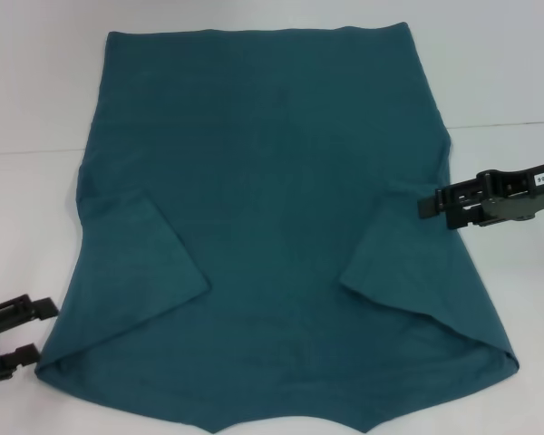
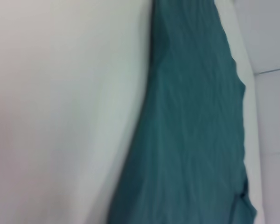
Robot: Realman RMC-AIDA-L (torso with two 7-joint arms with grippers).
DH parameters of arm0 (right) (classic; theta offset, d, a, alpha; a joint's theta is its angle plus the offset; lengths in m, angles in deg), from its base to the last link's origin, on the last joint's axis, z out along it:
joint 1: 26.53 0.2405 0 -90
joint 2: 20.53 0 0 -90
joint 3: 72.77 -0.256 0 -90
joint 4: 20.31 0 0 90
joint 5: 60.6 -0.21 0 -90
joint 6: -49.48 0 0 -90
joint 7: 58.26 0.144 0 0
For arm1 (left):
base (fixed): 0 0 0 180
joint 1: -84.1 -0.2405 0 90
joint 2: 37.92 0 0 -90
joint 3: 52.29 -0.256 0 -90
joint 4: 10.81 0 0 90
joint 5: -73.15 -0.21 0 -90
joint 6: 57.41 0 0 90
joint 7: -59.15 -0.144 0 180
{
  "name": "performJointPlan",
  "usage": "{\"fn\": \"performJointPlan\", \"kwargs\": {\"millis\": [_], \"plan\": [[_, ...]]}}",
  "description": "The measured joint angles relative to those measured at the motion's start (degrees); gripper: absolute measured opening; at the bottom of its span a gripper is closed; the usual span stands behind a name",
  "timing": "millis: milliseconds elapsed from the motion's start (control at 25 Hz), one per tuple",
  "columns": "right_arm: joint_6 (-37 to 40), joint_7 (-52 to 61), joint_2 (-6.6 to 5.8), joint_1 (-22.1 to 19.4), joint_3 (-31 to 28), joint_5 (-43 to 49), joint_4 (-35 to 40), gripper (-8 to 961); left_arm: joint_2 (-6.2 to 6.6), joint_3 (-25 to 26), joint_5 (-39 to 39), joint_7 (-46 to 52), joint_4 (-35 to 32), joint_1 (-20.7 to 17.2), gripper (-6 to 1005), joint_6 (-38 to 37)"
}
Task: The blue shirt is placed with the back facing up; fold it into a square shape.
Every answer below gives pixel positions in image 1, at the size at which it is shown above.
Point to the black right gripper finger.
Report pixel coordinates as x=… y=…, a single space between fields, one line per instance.
x=428 y=208
x=462 y=218

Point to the teal t-shirt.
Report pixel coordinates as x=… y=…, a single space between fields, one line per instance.
x=263 y=204

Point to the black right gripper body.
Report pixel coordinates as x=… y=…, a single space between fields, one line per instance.
x=521 y=199

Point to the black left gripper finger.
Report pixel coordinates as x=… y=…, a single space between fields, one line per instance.
x=38 y=308
x=20 y=357

